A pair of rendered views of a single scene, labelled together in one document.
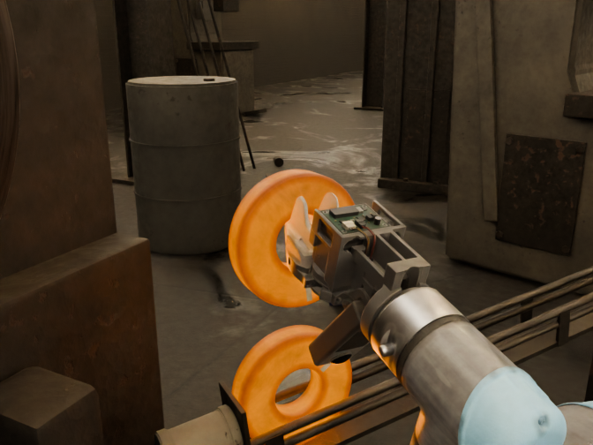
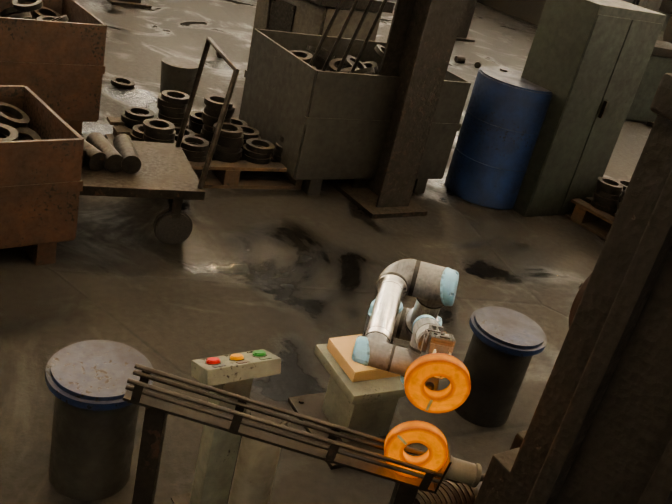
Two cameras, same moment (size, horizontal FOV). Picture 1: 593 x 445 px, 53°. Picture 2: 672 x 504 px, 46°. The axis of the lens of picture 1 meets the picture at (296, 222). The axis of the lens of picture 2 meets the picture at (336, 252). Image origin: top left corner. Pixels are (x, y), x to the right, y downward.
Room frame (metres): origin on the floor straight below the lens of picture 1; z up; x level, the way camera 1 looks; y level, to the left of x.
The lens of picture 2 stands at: (2.22, 0.39, 1.95)
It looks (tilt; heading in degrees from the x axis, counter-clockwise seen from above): 26 degrees down; 205
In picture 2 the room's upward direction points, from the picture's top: 14 degrees clockwise
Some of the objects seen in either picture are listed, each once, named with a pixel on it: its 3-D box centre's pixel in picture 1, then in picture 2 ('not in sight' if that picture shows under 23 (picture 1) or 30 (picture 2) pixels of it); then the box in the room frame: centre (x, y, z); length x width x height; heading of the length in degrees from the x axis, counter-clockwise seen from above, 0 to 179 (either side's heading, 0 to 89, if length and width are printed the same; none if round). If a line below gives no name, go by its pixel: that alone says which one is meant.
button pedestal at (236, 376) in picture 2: not in sight; (221, 435); (0.56, -0.61, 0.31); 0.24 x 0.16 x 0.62; 153
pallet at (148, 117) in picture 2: not in sight; (214, 131); (-1.82, -2.54, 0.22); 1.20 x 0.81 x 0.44; 148
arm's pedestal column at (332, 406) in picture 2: not in sight; (360, 400); (-0.17, -0.47, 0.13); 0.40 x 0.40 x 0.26; 58
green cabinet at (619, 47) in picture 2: not in sight; (572, 108); (-3.54, -0.75, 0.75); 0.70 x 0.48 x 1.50; 153
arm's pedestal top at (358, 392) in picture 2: not in sight; (369, 369); (-0.17, -0.47, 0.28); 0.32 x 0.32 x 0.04; 58
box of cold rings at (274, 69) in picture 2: not in sight; (349, 109); (-2.62, -2.01, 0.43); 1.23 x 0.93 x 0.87; 151
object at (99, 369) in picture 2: not in sight; (95, 421); (0.70, -0.99, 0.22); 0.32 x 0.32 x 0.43
